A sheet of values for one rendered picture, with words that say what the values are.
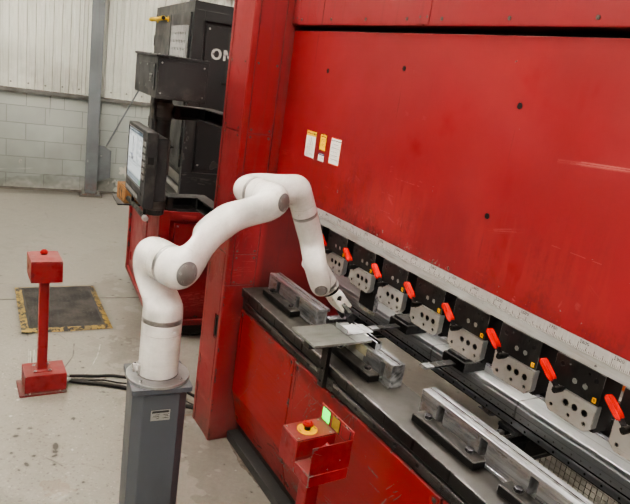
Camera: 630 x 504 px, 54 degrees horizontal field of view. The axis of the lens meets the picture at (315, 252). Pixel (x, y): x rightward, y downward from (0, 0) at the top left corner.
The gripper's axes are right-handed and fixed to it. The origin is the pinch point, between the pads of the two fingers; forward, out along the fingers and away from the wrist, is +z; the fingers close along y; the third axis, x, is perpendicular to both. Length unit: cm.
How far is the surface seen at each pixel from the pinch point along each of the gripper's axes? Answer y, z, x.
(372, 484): -41, 32, 35
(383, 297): -15.7, -7.8, -11.7
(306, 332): 1.5, -5.6, 16.7
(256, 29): 83, -90, -56
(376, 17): 16, -84, -74
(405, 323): -3.5, 21.0, -18.7
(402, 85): -4, -66, -61
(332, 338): -5.6, -0.7, 10.9
